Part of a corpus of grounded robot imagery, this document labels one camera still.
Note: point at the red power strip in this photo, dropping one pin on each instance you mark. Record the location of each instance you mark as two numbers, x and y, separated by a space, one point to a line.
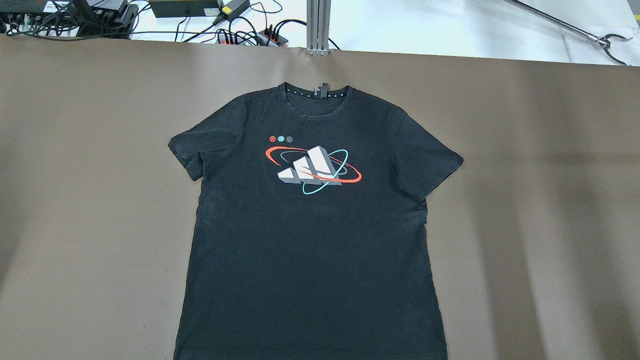
260 39

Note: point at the aluminium frame post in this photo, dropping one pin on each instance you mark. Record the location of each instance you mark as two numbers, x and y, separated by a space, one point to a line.
317 27

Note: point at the black power adapter box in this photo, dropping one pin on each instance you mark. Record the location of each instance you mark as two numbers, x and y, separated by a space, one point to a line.
186 8

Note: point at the black graphic t-shirt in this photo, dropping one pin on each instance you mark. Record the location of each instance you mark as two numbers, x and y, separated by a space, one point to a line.
309 241

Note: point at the yellow labelled power brick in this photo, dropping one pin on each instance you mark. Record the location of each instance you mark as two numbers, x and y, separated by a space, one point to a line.
231 11

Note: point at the metal reacher grabber tool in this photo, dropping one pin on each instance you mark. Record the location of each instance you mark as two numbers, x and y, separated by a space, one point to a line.
604 42

